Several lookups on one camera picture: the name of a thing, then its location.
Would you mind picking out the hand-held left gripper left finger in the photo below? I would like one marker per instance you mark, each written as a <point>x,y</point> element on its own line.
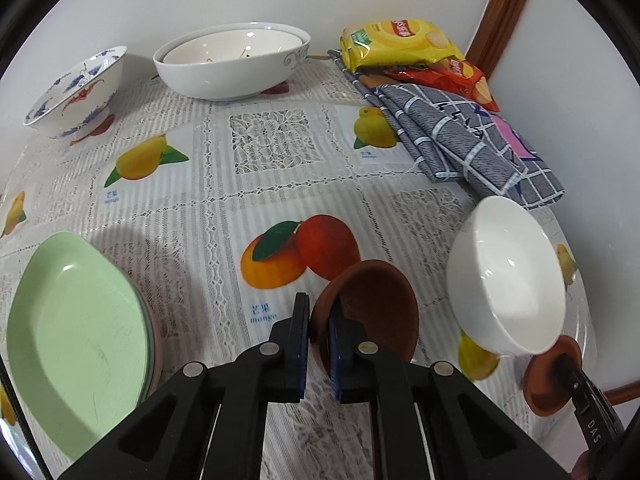
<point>301,345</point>

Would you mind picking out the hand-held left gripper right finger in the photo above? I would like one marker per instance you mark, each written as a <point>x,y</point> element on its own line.
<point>336,355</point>

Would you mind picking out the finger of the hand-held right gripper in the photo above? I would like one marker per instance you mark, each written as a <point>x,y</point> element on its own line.
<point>570,375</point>

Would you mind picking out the small brown bowl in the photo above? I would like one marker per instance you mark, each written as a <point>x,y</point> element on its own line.
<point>542,385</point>
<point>380,300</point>

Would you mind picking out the plain white bowl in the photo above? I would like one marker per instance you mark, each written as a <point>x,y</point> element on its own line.
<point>505,270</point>

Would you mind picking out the pink square plate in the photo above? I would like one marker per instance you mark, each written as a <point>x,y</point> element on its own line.
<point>158,355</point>

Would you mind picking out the blue square plate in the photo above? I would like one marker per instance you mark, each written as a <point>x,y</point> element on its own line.
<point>150,360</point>

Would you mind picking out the green square plate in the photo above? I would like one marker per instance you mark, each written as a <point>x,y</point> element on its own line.
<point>75,335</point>

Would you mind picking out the fruit print tablecloth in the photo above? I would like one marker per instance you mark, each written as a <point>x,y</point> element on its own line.
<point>210,210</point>

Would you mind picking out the grey checked cloth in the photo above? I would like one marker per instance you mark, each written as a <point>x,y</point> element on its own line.
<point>450,135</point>

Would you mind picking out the large white bowl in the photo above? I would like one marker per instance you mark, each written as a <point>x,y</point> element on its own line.
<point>225,80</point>

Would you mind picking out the red chip bag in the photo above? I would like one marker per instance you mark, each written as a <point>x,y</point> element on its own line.
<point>465,80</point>

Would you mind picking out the white bowl with printed inside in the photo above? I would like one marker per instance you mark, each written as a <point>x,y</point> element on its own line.
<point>225,47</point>

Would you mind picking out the yellow chip bag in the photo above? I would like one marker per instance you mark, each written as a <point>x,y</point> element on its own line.
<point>400,42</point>

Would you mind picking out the blue patterned white bowl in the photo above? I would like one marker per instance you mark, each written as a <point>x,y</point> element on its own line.
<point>75,95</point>

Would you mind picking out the brown wooden door frame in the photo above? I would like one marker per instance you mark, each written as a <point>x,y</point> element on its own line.
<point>500,15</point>

